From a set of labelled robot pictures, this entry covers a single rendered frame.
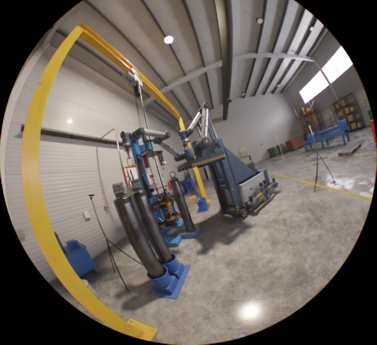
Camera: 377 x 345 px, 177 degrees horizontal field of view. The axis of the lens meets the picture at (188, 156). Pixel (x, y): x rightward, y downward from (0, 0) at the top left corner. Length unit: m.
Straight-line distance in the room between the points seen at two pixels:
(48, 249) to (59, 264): 0.12
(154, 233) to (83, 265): 1.94
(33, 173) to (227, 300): 2.07
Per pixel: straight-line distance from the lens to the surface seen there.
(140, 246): 1.51
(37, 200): 1.02
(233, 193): 2.95
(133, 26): 5.98
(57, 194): 3.57
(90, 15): 5.85
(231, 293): 1.78
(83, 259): 3.03
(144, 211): 1.62
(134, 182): 1.62
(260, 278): 1.85
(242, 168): 3.21
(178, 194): 2.75
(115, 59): 2.88
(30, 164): 1.06
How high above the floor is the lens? 1.56
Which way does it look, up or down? 6 degrees up
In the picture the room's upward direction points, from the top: 18 degrees counter-clockwise
